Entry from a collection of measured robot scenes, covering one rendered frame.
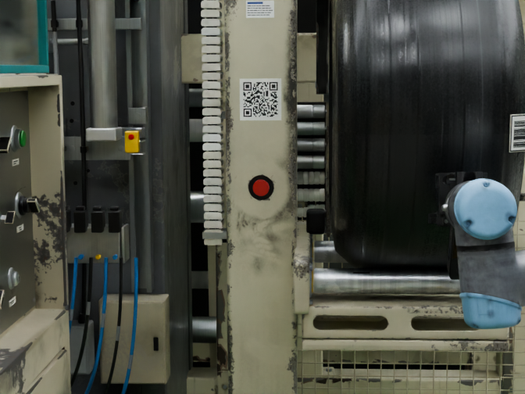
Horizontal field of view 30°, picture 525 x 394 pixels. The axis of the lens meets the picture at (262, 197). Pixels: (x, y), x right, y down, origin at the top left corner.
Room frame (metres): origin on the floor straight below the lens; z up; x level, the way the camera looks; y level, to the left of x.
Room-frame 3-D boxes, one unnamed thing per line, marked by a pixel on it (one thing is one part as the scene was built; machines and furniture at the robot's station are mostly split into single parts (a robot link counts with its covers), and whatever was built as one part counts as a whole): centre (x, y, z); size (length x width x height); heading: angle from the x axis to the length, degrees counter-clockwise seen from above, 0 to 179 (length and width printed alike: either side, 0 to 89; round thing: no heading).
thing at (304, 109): (2.24, -0.06, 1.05); 0.20 x 0.15 x 0.30; 87
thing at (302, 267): (1.85, -0.08, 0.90); 0.40 x 0.03 x 0.10; 177
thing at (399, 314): (1.70, -0.25, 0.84); 0.36 x 0.09 x 0.06; 87
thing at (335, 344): (1.84, -0.26, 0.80); 0.37 x 0.36 x 0.02; 177
